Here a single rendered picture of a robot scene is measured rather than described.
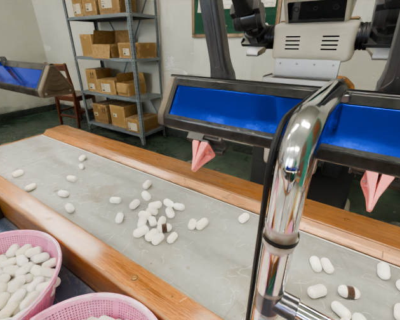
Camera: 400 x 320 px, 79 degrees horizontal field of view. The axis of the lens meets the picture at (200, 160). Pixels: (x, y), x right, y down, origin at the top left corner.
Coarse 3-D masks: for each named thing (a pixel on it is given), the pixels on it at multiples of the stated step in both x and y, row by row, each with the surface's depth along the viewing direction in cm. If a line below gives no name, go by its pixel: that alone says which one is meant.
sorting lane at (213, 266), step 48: (48, 144) 109; (48, 192) 74; (96, 192) 74; (192, 192) 74; (144, 240) 56; (192, 240) 56; (240, 240) 56; (192, 288) 45; (240, 288) 45; (288, 288) 45; (336, 288) 45; (384, 288) 45
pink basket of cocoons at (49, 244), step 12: (0, 240) 54; (12, 240) 55; (24, 240) 55; (36, 240) 55; (48, 240) 54; (0, 252) 54; (48, 252) 54; (60, 252) 49; (60, 264) 47; (48, 288) 42; (36, 300) 40; (48, 300) 45; (24, 312) 38; (36, 312) 42
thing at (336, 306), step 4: (332, 304) 41; (336, 304) 41; (340, 304) 41; (332, 308) 41; (336, 308) 41; (340, 308) 40; (344, 308) 40; (336, 312) 41; (340, 312) 40; (344, 312) 40; (348, 312) 40; (340, 316) 40; (344, 316) 40; (348, 316) 39
